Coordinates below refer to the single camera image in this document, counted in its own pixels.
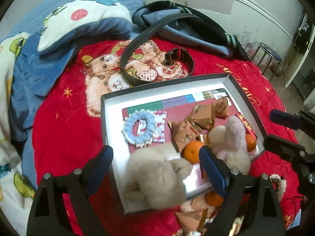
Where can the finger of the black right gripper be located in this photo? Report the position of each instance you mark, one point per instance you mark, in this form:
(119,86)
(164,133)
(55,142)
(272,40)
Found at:
(292,121)
(285,149)

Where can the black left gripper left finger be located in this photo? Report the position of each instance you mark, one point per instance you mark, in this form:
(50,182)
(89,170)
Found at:
(48,214)

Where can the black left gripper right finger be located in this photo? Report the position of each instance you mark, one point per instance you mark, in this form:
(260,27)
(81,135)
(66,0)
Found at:
(263,215)

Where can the white pink printed packet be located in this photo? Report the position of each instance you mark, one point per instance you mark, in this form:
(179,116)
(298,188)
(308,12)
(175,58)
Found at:
(160,119)

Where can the blue crochet scrunchie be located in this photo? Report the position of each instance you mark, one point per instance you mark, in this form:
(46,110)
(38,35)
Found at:
(130,127)

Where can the brown paper snack pouch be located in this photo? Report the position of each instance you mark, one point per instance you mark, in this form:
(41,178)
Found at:
(183,132)

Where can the orange mandarin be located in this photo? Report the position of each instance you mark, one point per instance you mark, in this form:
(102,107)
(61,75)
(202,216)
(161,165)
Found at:
(214,199)

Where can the red packet in tray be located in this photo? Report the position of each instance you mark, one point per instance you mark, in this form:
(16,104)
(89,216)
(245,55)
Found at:
(249,129)

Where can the mandarin in tray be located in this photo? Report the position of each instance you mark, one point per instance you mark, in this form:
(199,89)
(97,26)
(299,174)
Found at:
(251,142)
(191,152)

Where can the pink white plush rabbit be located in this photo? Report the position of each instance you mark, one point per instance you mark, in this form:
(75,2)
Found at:
(228,143)

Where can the black metal stool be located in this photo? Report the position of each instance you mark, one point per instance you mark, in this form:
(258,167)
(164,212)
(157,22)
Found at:
(267,51)

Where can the brown pouch in tray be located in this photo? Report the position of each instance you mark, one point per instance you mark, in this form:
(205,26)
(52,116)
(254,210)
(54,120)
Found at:
(204,115)

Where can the beige plush teddy bear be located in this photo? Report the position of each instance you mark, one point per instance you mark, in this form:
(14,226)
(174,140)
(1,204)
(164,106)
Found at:
(156,175)

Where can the white bed headboard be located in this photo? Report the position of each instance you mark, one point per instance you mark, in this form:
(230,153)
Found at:
(245,18)

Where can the blue grey jacket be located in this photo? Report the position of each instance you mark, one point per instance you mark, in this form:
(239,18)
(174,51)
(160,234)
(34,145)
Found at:
(198,30)

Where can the black shallow box tray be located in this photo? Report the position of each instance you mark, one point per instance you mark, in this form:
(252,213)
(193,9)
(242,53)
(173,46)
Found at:
(174,100)

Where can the blue bed sheet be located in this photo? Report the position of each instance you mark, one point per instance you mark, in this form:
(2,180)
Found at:
(33,78)

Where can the black leather belt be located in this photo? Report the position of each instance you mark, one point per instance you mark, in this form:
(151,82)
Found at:
(142,62)

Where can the white blue cartoon pillow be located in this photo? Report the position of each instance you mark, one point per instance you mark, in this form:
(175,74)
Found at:
(83,18)

